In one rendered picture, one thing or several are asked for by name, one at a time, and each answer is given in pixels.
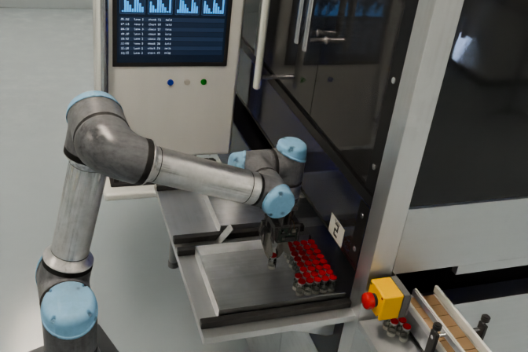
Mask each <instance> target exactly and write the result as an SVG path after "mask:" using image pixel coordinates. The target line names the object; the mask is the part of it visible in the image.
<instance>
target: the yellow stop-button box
mask: <svg viewBox="0 0 528 352"><path fill-rule="evenodd" d="M368 292H371V293H372V294H373V295H374V297H375V301H376V305H375V307H374V309H371V310H372V312H373V313H374V314H375V315H376V317H377V319H378V320H379V321H381V320H387V319H392V318H397V317H398V318H400V317H404V316H405V313H406V310H407V307H408V304H409V299H410V296H411V294H410V293H409V291H408V290H407V289H406V287H405V286H404V284H403V283H402V282H401V281H400V280H399V278H398V277H397V276H392V277H384V278H377V279H372V280H371V283H370V286H369V290H368Z"/></svg>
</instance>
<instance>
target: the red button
mask: <svg viewBox="0 0 528 352"><path fill-rule="evenodd" d="M361 303H362V306H363V307H364V308H365V309H367V310H370V309H374V307H375V305H376V301H375V297H374V295H373V294H372V293H371V292H365V293H364V294H363V295H362V296H361Z"/></svg>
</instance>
